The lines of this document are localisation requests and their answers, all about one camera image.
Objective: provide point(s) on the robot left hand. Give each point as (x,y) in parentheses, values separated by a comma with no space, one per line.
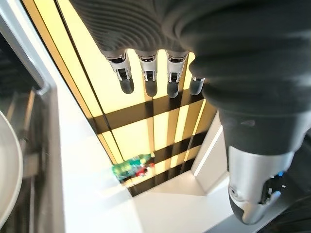
(218,48)

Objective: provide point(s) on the silver dishwasher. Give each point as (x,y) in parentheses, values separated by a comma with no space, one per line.
(26,116)

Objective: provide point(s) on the lit yellow shelf unit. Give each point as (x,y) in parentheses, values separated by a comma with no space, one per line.
(136,116)

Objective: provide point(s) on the green plastic bottle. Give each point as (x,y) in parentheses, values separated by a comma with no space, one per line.
(131,166)

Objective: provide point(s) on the white round plate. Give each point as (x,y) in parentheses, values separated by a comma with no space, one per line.
(9,167)

